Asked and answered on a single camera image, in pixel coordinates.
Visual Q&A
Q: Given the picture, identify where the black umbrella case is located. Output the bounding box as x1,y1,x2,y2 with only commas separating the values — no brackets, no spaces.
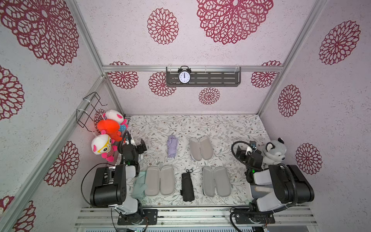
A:
203,166,231,197

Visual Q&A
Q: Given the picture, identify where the black umbrella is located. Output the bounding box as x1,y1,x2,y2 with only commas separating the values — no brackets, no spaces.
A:
180,169,195,202

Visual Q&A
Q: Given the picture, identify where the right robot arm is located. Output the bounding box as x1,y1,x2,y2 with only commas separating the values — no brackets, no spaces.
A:
230,138,315,227

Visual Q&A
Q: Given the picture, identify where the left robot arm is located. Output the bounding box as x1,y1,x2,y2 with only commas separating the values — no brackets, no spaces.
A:
81,131,150,225

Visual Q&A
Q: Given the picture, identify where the purple folded umbrella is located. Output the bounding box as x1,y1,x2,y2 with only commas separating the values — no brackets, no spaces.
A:
167,135,178,158

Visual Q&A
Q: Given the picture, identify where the green folded umbrella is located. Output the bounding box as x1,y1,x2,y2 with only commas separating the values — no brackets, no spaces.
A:
131,171,147,199

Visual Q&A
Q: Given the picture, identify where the husky plush toy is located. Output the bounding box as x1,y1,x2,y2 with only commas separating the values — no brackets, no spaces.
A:
262,138,287,169

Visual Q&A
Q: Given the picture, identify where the orange plush toy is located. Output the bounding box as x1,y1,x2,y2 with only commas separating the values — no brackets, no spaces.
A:
97,119,123,142

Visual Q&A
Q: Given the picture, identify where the white plush with glasses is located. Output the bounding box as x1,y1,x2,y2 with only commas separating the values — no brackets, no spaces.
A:
91,132,118,162

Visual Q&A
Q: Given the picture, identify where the white pink plush top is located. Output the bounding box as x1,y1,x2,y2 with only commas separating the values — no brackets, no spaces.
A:
103,110,128,132

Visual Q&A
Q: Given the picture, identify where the floral table mat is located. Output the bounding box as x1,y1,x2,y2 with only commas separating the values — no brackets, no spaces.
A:
128,115,270,206

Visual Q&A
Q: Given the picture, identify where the black alarm clock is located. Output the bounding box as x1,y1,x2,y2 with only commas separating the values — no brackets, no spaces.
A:
178,65,192,84

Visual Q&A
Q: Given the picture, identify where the black wire rack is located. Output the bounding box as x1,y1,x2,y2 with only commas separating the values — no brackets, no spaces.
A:
75,91,107,132

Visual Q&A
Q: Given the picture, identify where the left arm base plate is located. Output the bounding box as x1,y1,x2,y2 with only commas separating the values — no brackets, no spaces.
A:
117,209,158,226

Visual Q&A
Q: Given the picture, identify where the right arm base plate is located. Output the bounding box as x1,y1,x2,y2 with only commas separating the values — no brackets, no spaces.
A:
232,209,276,225

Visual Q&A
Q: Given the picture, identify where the grey wall shelf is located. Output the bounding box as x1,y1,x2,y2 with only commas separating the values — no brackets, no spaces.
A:
165,66,241,87

